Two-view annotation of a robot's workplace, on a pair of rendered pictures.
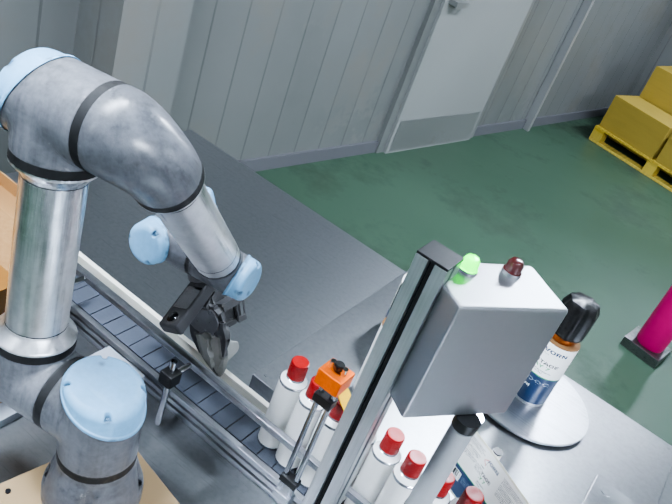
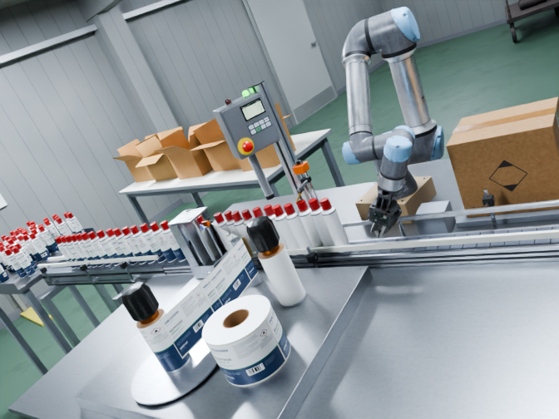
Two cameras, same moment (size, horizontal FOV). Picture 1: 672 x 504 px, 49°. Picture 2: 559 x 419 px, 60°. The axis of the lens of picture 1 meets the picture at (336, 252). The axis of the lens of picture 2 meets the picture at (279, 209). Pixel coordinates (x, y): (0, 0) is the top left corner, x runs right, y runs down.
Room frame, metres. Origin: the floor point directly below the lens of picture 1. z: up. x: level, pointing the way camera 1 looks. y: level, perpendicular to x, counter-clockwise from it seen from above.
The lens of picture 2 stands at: (2.49, 0.27, 1.68)
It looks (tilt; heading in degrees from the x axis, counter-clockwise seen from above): 20 degrees down; 196
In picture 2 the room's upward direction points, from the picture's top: 24 degrees counter-clockwise
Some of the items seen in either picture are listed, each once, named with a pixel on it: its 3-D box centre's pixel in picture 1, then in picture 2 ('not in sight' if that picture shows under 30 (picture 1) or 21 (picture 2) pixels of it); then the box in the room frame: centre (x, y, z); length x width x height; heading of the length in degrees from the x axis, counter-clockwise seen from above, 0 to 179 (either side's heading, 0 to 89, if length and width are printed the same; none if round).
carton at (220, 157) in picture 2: not in sight; (230, 141); (-1.12, -0.93, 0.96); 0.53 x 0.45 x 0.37; 147
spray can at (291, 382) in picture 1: (285, 402); (333, 224); (0.99, -0.01, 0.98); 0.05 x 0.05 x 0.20
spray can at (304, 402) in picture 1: (303, 421); (322, 224); (0.96, -0.06, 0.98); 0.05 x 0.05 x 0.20
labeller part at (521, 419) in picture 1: (526, 394); (178, 364); (1.41, -0.54, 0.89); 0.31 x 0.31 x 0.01
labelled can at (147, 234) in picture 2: not in sight; (153, 243); (0.58, -0.93, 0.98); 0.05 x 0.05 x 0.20
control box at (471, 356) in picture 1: (466, 338); (247, 125); (0.81, -0.20, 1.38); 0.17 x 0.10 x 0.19; 121
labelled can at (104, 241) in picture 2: not in sight; (109, 247); (0.43, -1.26, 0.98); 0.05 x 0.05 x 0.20
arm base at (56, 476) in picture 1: (95, 468); (394, 179); (0.73, 0.22, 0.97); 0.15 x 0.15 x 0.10
